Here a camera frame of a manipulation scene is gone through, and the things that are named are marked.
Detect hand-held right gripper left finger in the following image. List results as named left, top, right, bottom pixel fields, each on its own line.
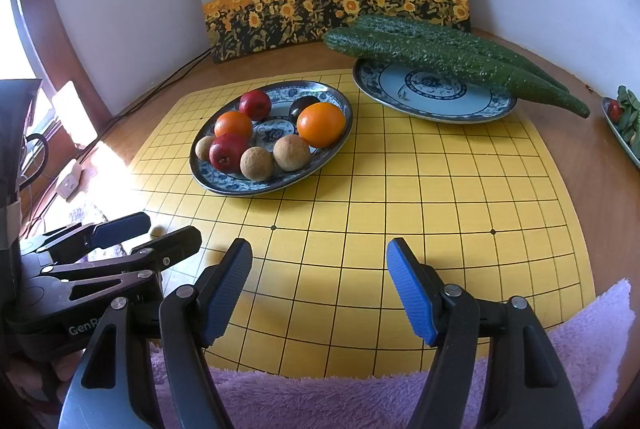
left=60, top=238, right=253, bottom=429

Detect window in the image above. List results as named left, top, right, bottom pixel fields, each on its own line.
left=0, top=0, right=56, bottom=130

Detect green cucumber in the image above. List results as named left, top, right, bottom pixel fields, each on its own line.
left=322, top=26, right=591, bottom=118
left=350, top=15, right=571, bottom=92

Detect white power adapter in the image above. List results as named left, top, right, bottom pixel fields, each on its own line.
left=56, top=159, right=83, bottom=202

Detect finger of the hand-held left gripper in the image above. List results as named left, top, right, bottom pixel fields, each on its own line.
left=30, top=211, right=152, bottom=255
left=42, top=225, right=203, bottom=304

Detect black looped cable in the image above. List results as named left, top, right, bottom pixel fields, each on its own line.
left=20, top=134, right=51, bottom=180

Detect long black cable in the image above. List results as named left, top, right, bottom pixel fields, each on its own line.
left=107, top=49, right=213, bottom=124

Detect yellow grid game board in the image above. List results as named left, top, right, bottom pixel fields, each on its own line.
left=127, top=68, right=597, bottom=380

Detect purple fluffy towel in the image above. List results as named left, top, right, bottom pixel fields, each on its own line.
left=65, top=204, right=636, bottom=429

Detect blue white patterned plate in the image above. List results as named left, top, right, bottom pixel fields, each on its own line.
left=190, top=81, right=354, bottom=196
left=352, top=58, right=518, bottom=124

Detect person's left hand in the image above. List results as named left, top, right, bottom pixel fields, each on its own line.
left=10, top=351, right=83, bottom=410

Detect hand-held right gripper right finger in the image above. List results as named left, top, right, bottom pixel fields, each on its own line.
left=386, top=237, right=586, bottom=429

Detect green leafy vegetables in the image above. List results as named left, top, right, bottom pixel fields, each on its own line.
left=615, top=85, right=640, bottom=160

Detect large orange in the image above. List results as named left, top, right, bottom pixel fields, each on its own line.
left=296, top=102, right=347, bottom=148

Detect small brown round fruit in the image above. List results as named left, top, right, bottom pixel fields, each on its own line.
left=195, top=135, right=216, bottom=162

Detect plate with dark rim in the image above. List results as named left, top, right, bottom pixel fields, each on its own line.
left=601, top=96, right=640, bottom=170

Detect small orange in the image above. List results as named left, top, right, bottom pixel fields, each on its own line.
left=214, top=111, right=253, bottom=140

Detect red apple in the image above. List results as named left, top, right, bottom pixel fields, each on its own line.
left=209, top=132, right=249, bottom=174
left=238, top=90, right=272, bottom=121

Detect dark purple plum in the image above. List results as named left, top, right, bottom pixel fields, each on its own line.
left=288, top=95, right=321, bottom=122

